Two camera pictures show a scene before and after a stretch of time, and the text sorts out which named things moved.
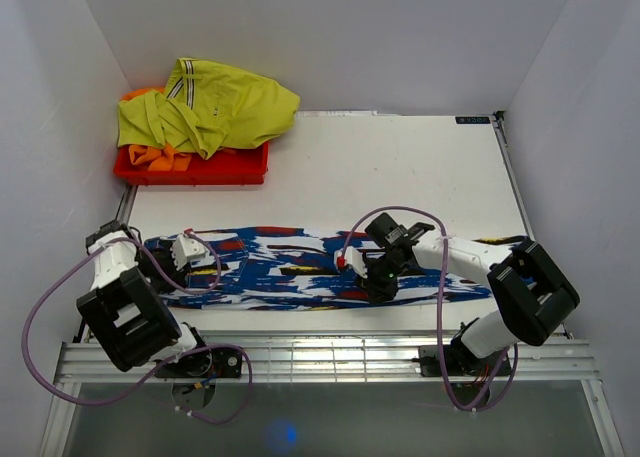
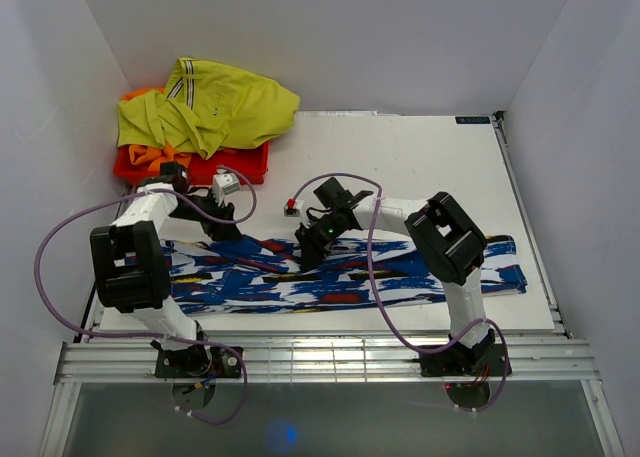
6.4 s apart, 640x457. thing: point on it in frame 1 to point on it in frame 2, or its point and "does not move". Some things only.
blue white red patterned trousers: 296,267 does not move
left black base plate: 207,363 does not move
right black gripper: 377,292 to 312,249
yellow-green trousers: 206,108 does not move
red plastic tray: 225,167 does not move
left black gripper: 177,276 to 218,231
